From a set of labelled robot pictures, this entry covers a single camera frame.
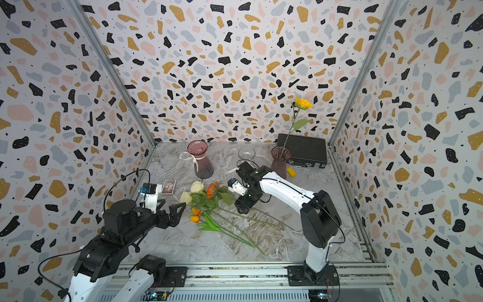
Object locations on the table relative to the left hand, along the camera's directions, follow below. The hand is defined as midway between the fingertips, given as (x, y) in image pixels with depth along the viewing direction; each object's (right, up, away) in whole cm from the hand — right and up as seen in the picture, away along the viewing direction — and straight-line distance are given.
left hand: (176, 202), depth 67 cm
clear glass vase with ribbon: (+24, +18, +30) cm, 43 cm away
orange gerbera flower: (+8, 0, +26) cm, 27 cm away
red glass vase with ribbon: (0, +21, +28) cm, 35 cm away
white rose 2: (-6, -3, +25) cm, 26 cm away
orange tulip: (+1, -10, +23) cm, 25 cm away
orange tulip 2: (+7, -14, +19) cm, 25 cm away
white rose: (-2, +1, +30) cm, 30 cm away
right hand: (+23, -5, +18) cm, 30 cm away
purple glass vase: (+42, +18, +27) cm, 53 cm away
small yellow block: (+49, +8, +39) cm, 64 cm away
